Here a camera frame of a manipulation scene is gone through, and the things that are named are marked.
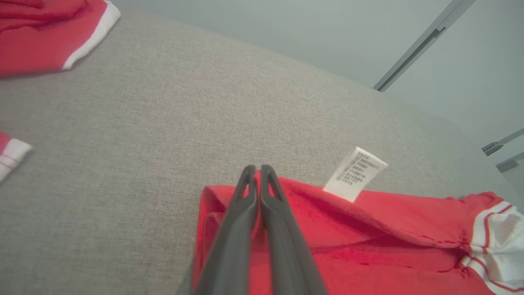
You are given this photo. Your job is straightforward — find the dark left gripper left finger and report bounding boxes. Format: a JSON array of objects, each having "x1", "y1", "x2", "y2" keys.
[{"x1": 192, "y1": 165, "x2": 260, "y2": 295}]

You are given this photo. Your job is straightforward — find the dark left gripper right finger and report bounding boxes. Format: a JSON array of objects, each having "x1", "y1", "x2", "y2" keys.
[{"x1": 260, "y1": 165, "x2": 328, "y2": 295}]

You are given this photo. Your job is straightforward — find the red shirt white sleeves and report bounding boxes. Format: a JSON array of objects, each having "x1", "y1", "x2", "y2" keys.
[{"x1": 192, "y1": 147, "x2": 524, "y2": 295}]

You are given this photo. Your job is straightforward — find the red shorts white trim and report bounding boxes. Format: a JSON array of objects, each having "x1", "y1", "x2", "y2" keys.
[{"x1": 0, "y1": 0, "x2": 122, "y2": 183}]

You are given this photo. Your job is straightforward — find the grey fabric sofa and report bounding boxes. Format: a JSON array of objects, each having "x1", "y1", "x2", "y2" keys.
[{"x1": 0, "y1": 10, "x2": 524, "y2": 295}]

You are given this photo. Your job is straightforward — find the wide white partition panel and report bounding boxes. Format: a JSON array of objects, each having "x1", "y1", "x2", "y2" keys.
[{"x1": 111, "y1": 0, "x2": 453, "y2": 89}]

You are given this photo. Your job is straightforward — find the narrow white partition panel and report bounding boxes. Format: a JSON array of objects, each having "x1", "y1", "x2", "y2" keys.
[{"x1": 383, "y1": 0, "x2": 524, "y2": 138}]

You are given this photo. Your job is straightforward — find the grey partition post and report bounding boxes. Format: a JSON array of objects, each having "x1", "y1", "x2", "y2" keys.
[{"x1": 373, "y1": 0, "x2": 477, "y2": 92}]

